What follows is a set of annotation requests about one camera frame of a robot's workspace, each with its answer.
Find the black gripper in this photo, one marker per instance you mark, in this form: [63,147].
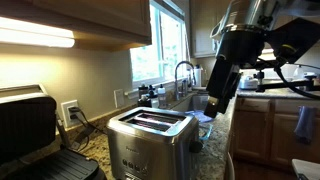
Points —
[221,80]

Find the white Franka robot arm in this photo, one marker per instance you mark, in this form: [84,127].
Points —
[243,13]

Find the rectangular glass bowl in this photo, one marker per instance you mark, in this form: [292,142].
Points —
[200,115]

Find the stainless steel two-slot toaster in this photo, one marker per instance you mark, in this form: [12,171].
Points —
[150,146]

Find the steel kitchen sink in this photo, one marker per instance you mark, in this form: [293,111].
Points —
[195,103]

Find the white paper towel roll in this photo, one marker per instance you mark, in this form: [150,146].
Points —
[198,76]

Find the white countertop pot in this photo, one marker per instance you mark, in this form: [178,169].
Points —
[248,83]

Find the chrome arched faucet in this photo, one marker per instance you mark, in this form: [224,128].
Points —
[176,80]

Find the wooden base cabinets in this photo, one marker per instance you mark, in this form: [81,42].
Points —
[253,133]

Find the clear bottle with white cap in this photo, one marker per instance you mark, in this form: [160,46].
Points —
[162,96]

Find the white bottle with black cap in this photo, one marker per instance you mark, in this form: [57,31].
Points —
[154,100]

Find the black container on sill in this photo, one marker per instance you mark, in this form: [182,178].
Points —
[143,89]

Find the long under-cabinet light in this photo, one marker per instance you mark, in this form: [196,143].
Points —
[268,53]

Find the bright kitchen window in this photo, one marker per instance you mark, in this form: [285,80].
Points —
[146,63]

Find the blue hanging towel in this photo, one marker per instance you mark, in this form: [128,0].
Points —
[305,125]

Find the wooden upper cabinet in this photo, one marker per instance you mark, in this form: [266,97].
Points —
[100,20]

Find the black panini grill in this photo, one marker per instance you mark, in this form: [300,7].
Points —
[26,126]

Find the under-cabinet light strip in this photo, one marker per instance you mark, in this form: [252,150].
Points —
[33,35]

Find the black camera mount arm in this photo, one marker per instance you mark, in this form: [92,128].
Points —
[273,86]

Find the wooden corner wall cabinet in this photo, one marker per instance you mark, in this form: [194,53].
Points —
[201,30]

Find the white wall switch plate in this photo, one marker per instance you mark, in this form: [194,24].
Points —
[119,98]

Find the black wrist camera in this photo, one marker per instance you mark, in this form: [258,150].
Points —
[293,36]

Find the white wall outlet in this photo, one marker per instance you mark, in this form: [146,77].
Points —
[65,116]

